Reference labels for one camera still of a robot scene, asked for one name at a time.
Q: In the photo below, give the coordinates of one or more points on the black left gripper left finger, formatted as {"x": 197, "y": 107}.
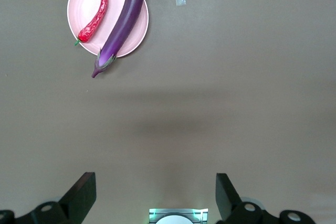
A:
{"x": 76, "y": 203}

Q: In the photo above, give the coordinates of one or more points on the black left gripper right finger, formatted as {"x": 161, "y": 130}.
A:
{"x": 228, "y": 203}

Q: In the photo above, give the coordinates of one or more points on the purple eggplant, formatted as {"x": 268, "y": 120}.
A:
{"x": 126, "y": 19}

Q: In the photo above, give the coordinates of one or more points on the red chili pepper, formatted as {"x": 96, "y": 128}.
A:
{"x": 103, "y": 6}

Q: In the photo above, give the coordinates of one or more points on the pink round plate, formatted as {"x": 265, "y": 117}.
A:
{"x": 84, "y": 11}

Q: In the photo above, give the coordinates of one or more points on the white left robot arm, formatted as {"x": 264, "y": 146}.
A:
{"x": 174, "y": 221}

